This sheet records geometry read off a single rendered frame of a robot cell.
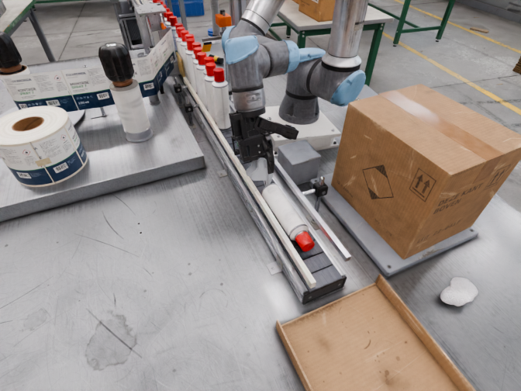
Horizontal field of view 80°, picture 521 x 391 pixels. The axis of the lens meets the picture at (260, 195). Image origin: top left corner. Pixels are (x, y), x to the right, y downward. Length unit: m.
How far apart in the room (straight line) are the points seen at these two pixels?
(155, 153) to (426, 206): 0.79
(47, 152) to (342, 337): 0.87
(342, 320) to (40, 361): 0.61
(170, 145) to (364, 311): 0.76
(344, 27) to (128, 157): 0.74
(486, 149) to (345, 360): 0.50
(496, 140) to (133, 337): 0.85
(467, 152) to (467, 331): 0.37
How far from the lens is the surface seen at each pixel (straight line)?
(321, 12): 2.71
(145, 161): 1.04
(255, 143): 0.75
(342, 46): 0.99
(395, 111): 0.81
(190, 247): 0.83
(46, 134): 1.01
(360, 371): 0.70
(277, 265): 0.78
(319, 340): 0.70
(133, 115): 1.09
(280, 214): 0.76
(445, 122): 0.81
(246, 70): 0.73
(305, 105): 1.13
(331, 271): 0.73
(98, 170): 1.07
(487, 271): 0.94
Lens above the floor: 1.48
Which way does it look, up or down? 44 degrees down
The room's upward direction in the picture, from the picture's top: straight up
